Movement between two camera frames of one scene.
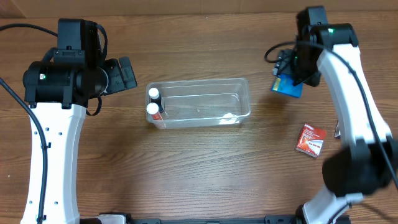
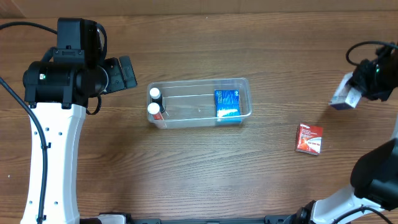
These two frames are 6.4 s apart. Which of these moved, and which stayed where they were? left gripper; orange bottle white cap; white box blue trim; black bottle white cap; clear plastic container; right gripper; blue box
Moved: white box blue trim; blue box; right gripper
Stayed: left gripper; black bottle white cap; clear plastic container; orange bottle white cap
